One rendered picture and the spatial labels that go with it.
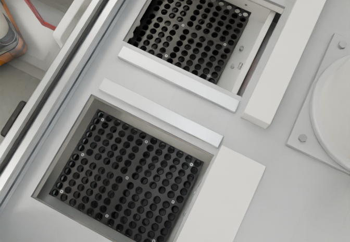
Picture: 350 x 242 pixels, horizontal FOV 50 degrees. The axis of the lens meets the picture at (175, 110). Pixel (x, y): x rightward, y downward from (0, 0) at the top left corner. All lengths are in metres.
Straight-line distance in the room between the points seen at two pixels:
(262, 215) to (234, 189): 0.06
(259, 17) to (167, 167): 0.38
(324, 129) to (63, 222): 0.45
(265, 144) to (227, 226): 0.15
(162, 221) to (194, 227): 0.08
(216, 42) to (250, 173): 0.27
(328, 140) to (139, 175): 0.33
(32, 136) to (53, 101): 0.07
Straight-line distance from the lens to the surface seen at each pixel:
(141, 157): 0.69
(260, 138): 0.66
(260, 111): 0.63
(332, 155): 0.67
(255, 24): 0.86
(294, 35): 0.70
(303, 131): 0.67
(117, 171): 0.69
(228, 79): 0.80
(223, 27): 0.77
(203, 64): 0.74
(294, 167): 0.67
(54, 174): 0.78
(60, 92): 0.65
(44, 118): 0.64
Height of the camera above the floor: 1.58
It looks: 75 degrees down
